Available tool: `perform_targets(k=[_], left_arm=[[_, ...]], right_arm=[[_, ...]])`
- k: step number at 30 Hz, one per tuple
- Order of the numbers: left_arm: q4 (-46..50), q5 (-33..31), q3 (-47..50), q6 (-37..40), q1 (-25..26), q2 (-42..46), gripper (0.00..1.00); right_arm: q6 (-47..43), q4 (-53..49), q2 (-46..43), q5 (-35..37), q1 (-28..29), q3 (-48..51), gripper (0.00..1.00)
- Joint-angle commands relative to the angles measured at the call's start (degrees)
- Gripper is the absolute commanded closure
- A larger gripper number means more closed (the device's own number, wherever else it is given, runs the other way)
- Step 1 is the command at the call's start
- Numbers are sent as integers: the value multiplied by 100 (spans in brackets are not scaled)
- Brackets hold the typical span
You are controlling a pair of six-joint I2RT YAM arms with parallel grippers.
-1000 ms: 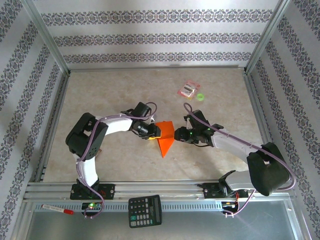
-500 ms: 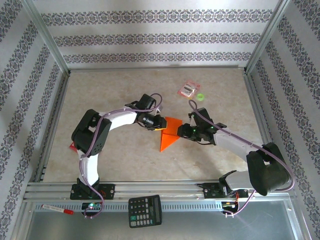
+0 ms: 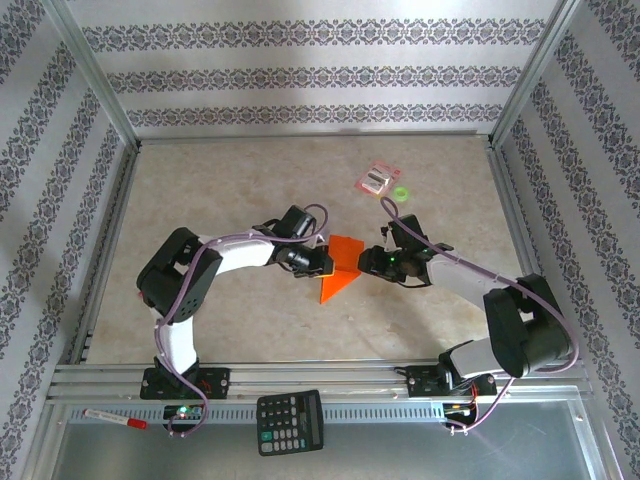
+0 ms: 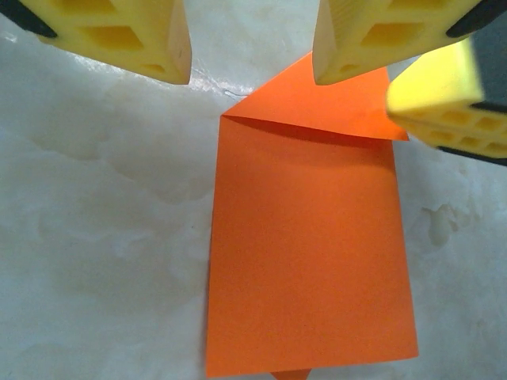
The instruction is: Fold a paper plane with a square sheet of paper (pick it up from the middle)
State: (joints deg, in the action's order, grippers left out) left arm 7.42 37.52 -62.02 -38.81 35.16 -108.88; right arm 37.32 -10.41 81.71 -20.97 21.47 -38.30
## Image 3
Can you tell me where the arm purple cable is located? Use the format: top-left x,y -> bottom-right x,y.
380,196 -> 582,436
153,202 -> 330,439

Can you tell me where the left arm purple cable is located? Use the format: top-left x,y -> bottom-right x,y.
153,202 -> 330,439

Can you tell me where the aluminium frame post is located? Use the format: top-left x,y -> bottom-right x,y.
40,0 -> 142,151
487,0 -> 584,147

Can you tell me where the aluminium side rail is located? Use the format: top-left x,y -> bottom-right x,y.
485,139 -> 571,361
67,142 -> 144,365

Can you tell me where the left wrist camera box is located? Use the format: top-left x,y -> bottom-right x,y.
277,204 -> 329,249

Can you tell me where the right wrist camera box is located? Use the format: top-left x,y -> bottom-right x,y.
387,213 -> 429,251

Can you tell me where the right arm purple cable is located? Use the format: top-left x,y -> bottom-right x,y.
380,196 -> 582,436

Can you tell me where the aluminium mounting rail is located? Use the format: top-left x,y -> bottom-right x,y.
47,362 -> 594,401

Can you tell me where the aluminium rear rail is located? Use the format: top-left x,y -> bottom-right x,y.
135,130 -> 494,147

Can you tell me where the black calculator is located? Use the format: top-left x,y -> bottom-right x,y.
255,388 -> 326,457

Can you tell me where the grey slotted cable duct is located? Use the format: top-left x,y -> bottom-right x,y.
67,402 -> 449,426

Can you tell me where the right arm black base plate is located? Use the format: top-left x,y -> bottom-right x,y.
405,364 -> 499,400

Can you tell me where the pink battery blister pack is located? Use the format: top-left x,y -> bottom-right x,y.
353,158 -> 403,201

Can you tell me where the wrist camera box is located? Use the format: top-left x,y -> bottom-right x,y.
277,204 -> 329,249
387,213 -> 429,251

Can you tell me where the white marker with red cap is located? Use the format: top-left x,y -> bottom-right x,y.
82,408 -> 149,430

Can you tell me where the orange paper sheet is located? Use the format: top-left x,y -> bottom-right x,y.
318,234 -> 364,305

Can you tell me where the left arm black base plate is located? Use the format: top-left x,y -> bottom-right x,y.
139,367 -> 232,401

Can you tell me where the grey metal sheet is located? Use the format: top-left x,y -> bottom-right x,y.
47,399 -> 609,480

